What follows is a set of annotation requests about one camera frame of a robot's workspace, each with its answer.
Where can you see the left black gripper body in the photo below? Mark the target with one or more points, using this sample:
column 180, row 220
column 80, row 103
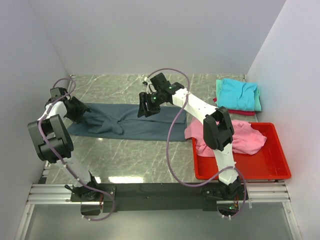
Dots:
column 78, row 110

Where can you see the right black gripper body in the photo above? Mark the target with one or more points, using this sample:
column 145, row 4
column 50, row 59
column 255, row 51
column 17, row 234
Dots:
column 146, row 105

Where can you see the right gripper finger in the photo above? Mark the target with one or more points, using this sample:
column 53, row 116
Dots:
column 142, row 111
column 143, row 97

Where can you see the slate blue t shirt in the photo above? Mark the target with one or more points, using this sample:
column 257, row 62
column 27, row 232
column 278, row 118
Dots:
column 121, row 121

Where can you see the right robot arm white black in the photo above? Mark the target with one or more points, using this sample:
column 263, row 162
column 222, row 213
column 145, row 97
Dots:
column 216, row 124

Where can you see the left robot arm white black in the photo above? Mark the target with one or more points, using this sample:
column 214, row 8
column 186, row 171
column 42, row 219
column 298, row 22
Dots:
column 53, row 144

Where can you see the cyan folded t shirt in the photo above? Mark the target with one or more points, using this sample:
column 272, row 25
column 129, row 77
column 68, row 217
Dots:
column 237, row 93

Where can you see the crimson folded t shirt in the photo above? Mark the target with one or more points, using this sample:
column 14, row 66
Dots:
column 236, row 106

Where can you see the pink t shirt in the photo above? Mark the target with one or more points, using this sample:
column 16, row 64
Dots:
column 246, row 140

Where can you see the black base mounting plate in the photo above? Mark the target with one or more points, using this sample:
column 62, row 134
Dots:
column 156, row 196

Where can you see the teal green folded t shirt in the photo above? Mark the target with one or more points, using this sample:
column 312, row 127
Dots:
column 258, row 100

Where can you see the red plastic bin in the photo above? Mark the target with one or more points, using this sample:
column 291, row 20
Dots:
column 269, row 163

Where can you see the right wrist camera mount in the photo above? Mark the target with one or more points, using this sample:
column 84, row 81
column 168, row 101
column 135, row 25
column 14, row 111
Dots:
column 149, row 87

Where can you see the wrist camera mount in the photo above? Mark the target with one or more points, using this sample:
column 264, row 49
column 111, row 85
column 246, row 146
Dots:
column 149, row 87
column 57, row 92

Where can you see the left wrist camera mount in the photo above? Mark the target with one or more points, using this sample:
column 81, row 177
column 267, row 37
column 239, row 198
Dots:
column 57, row 92

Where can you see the aluminium extrusion rail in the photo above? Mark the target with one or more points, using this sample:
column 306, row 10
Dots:
column 49, row 215

